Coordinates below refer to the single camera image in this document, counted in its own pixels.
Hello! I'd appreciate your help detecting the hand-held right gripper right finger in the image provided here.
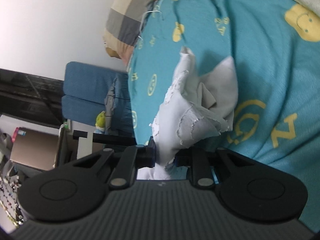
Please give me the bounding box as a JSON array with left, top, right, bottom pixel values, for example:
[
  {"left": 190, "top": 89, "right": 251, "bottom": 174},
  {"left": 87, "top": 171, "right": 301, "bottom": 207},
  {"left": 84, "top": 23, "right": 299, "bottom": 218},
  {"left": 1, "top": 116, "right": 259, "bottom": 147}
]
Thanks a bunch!
[{"left": 174, "top": 147, "right": 251, "bottom": 189}]

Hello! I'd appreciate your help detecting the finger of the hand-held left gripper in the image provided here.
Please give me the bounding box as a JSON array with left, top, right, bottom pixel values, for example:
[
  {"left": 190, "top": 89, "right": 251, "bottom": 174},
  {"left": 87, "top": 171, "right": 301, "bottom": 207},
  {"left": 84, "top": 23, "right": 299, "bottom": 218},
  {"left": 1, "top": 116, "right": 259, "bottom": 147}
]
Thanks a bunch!
[{"left": 92, "top": 133, "right": 150, "bottom": 146}]

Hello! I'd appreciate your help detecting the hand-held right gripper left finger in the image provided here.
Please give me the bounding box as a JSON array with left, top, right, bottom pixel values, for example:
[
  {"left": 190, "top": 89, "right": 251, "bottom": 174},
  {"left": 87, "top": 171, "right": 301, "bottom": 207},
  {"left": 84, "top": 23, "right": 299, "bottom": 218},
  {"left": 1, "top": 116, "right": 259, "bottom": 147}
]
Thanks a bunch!
[{"left": 72, "top": 136, "right": 156, "bottom": 190}]

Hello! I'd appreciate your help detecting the white shirt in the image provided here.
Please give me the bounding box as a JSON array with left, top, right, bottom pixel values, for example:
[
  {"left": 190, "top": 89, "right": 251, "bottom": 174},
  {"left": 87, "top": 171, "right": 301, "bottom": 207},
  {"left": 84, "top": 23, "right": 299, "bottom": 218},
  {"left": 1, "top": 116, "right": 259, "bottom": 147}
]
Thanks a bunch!
[{"left": 137, "top": 46, "right": 238, "bottom": 181}]

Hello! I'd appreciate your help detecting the green plush toy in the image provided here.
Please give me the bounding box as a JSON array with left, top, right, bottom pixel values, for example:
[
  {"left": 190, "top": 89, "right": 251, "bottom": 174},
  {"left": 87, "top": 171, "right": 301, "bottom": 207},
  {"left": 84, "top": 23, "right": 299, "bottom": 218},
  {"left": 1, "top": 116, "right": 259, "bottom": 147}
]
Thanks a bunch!
[{"left": 94, "top": 110, "right": 107, "bottom": 134}]

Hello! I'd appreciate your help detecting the grey cloth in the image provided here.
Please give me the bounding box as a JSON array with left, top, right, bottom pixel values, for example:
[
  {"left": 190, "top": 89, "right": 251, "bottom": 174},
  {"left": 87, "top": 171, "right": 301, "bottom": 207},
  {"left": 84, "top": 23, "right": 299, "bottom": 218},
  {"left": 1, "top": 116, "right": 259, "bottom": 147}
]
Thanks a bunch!
[{"left": 103, "top": 84, "right": 117, "bottom": 132}]

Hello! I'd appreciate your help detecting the blue cushioned chair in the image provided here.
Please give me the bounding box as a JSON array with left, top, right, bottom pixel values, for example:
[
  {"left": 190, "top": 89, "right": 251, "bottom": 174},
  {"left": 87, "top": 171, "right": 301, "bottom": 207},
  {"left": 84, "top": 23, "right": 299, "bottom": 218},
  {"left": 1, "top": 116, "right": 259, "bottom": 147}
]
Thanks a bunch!
[{"left": 61, "top": 61, "right": 132, "bottom": 133}]

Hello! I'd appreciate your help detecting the cardboard box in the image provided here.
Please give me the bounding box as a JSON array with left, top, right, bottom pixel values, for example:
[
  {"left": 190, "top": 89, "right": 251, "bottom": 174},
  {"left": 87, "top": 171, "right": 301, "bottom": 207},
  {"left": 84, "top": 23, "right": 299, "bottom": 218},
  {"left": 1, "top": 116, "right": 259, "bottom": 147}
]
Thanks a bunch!
[{"left": 9, "top": 127, "right": 62, "bottom": 172}]

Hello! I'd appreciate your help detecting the red packet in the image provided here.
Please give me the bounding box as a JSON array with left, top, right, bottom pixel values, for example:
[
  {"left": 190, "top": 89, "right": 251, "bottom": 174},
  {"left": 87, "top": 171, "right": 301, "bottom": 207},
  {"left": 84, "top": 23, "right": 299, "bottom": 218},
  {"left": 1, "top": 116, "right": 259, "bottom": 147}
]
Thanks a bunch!
[{"left": 12, "top": 127, "right": 27, "bottom": 142}]

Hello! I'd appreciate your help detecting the dark curtain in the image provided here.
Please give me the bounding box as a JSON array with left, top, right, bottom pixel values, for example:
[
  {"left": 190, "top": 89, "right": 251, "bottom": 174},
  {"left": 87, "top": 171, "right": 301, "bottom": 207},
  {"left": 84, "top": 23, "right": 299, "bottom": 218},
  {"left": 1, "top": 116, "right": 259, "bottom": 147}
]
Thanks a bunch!
[{"left": 0, "top": 67, "right": 65, "bottom": 128}]

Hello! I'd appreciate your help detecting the checked pillow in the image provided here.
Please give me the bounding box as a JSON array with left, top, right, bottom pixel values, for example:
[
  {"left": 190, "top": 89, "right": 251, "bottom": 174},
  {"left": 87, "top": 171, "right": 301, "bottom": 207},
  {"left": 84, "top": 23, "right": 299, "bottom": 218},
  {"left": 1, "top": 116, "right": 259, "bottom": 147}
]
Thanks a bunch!
[{"left": 102, "top": 0, "right": 177, "bottom": 67}]

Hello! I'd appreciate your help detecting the teal printed bedsheet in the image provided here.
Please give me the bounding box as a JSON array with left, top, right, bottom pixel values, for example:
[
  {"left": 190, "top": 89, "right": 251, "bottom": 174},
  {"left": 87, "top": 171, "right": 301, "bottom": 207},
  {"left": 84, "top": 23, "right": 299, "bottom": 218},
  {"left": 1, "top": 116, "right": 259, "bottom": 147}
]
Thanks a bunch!
[{"left": 126, "top": 0, "right": 320, "bottom": 232}]

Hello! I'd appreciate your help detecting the colourful bead string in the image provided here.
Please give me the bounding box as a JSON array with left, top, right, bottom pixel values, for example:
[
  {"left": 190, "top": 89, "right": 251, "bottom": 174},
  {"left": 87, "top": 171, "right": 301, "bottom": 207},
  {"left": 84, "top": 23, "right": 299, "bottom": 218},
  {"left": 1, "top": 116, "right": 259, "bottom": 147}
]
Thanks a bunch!
[{"left": 0, "top": 172, "right": 27, "bottom": 230}]

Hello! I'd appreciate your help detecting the white cord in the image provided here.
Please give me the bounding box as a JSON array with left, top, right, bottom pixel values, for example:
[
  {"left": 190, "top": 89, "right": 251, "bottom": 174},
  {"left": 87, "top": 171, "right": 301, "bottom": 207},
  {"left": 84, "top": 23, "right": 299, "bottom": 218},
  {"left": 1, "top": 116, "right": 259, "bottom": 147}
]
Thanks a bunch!
[{"left": 137, "top": 0, "right": 217, "bottom": 43}]

